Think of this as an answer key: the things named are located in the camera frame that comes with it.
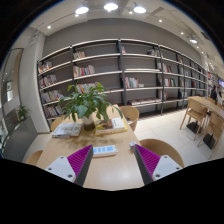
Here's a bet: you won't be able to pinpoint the yellow book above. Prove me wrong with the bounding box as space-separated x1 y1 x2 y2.
94 117 129 137

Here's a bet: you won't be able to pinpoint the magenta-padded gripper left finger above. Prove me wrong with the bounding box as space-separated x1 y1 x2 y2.
43 143 94 187

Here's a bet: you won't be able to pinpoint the grey shelf unit with books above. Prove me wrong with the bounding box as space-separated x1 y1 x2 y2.
36 37 214 131

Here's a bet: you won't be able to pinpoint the ceiling lights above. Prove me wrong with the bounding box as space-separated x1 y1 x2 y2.
46 2 199 46

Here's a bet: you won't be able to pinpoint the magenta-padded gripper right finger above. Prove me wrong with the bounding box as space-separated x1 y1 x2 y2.
133 143 184 186

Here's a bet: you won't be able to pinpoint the small green plant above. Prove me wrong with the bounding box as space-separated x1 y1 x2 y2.
16 104 30 122

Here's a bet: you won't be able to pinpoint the green plant in white pot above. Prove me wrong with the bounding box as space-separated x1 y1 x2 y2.
58 81 124 132

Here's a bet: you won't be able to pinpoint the person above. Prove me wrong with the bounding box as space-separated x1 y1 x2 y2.
209 84 219 103

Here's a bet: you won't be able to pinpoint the round-backed wooden chair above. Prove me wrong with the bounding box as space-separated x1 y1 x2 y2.
49 116 65 133
25 149 44 166
119 105 140 133
139 138 185 168

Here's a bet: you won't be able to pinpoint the grey magazine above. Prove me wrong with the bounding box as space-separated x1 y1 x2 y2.
51 122 83 139

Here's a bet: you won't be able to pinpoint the slatted wooden chair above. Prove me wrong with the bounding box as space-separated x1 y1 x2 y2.
197 111 224 158
179 98 208 134

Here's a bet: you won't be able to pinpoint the white picture-cover book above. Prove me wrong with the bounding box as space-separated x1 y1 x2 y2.
94 117 126 133

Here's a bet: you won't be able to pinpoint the long wooden table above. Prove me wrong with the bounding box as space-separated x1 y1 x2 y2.
188 95 224 149

